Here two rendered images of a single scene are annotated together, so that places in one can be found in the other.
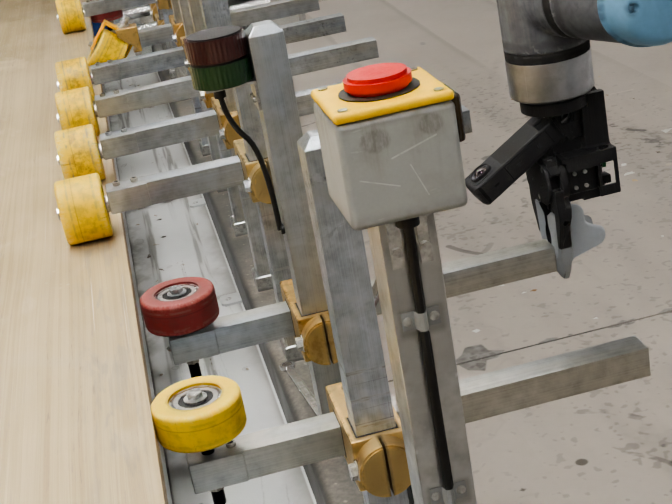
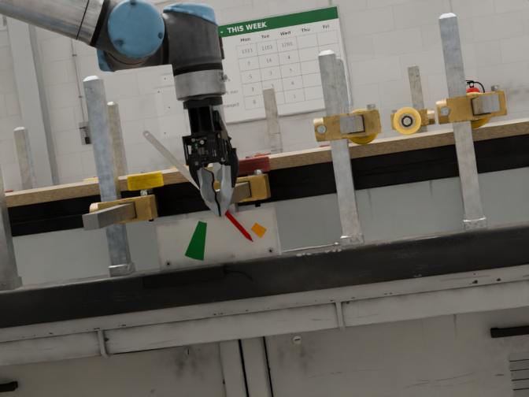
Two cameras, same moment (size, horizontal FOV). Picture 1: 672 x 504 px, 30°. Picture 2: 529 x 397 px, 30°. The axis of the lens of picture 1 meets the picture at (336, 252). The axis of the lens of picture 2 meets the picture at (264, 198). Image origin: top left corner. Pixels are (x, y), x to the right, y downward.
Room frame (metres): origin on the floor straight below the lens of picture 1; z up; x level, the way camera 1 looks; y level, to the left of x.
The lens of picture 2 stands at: (1.90, -1.93, 0.93)
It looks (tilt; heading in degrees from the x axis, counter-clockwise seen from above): 3 degrees down; 107
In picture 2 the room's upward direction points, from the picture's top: 8 degrees counter-clockwise
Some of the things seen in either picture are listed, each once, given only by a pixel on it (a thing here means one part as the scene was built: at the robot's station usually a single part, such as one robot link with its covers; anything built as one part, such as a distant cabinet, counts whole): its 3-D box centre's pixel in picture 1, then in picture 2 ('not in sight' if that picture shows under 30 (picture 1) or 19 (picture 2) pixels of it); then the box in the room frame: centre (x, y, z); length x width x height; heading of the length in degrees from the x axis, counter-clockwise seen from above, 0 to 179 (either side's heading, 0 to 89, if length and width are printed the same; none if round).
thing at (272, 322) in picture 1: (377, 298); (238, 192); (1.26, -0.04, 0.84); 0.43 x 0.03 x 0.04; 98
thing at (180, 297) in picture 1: (186, 335); (254, 181); (1.23, 0.17, 0.85); 0.08 x 0.08 x 0.11
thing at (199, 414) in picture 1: (207, 448); (147, 196); (0.98, 0.14, 0.85); 0.08 x 0.08 x 0.11
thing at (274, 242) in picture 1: (278, 236); (342, 166); (1.46, 0.07, 0.86); 0.03 x 0.03 x 0.48; 8
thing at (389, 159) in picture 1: (389, 151); not in sight; (0.71, -0.04, 1.18); 0.07 x 0.07 x 0.08; 8
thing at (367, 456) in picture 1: (370, 435); (123, 210); (0.99, 0.00, 0.84); 0.13 x 0.06 x 0.05; 8
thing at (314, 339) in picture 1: (313, 319); (236, 190); (1.23, 0.04, 0.85); 0.13 x 0.06 x 0.05; 8
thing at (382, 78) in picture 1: (378, 85); not in sight; (0.71, -0.04, 1.22); 0.04 x 0.04 x 0.02
